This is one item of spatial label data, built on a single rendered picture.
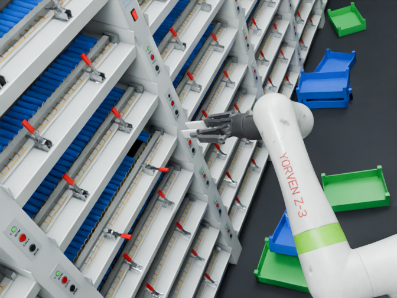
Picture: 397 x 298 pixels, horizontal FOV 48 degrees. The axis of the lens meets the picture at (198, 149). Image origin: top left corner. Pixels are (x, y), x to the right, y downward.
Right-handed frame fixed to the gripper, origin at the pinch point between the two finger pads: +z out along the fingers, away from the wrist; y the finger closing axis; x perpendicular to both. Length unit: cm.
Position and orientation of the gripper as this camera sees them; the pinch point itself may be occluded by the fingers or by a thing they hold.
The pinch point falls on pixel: (193, 129)
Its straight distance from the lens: 145.2
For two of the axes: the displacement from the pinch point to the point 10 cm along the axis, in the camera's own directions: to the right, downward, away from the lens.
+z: -8.2, 0.4, 5.7
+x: 4.3, 6.9, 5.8
